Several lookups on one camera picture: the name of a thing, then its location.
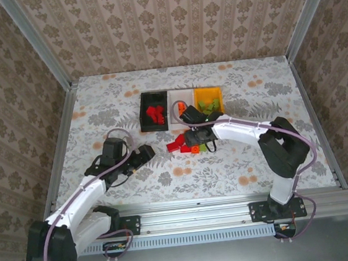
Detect white plastic bin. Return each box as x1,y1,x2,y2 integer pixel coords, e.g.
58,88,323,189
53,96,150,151
165,87,200,130

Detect yellow plastic bin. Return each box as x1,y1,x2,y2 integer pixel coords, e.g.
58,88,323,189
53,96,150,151
191,84,226,118

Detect black plastic bin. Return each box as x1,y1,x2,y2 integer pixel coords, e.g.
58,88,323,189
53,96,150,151
136,89,175,134

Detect floral patterned table sheet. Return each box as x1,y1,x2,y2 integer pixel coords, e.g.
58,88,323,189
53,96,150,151
42,50,339,216

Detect small electronics board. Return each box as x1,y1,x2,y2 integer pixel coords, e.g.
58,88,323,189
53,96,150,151
273,221,298,239
103,240,129,259

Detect grey metal panel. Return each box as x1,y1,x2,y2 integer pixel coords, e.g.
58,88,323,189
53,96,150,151
18,213,348,261

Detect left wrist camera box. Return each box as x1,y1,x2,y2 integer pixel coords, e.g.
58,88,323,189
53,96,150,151
100,136,128,160

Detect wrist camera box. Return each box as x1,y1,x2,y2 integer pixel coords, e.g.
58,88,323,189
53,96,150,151
100,136,128,160
178,104,204,125

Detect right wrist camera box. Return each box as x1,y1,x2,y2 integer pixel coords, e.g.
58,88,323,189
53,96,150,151
178,104,204,125

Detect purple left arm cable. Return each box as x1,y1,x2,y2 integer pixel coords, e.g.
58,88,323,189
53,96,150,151
30,126,150,261

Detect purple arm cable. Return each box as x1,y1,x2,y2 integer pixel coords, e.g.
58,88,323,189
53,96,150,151
30,126,150,261
170,86,326,253

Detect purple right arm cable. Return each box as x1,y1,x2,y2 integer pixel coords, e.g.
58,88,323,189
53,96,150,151
170,86,326,253

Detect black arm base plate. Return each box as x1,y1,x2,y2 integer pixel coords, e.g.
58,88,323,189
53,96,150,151
248,197,308,224
108,214,142,239

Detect aluminium table edge rail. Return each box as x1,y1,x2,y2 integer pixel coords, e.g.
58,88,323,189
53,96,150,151
30,181,348,247

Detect aluminium side rail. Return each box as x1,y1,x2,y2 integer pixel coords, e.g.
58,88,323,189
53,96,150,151
287,53,348,194
28,80,94,222

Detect grey slotted cable duct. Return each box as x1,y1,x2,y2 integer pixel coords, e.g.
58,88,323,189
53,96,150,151
76,223,278,257

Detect aluminium frame post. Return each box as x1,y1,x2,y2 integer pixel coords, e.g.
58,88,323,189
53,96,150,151
280,0,347,63
0,0,74,99

